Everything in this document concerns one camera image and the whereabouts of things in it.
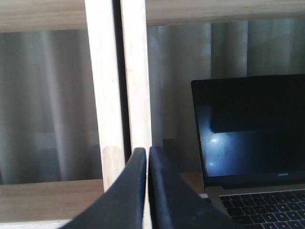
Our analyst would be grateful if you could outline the grey curtain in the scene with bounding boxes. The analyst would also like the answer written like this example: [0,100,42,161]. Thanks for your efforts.
[0,19,305,184]

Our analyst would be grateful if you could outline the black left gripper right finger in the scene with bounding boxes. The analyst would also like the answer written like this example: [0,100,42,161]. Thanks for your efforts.
[148,146,241,229]

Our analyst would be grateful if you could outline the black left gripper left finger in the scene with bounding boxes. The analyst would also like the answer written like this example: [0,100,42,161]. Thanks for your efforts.
[62,148,146,229]

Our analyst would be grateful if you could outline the silver open laptop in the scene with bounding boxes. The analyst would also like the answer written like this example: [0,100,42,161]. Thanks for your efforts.
[191,74,305,229]

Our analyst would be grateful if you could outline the light wooden shelf unit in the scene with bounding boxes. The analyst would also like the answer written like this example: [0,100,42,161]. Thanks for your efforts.
[0,0,305,229]

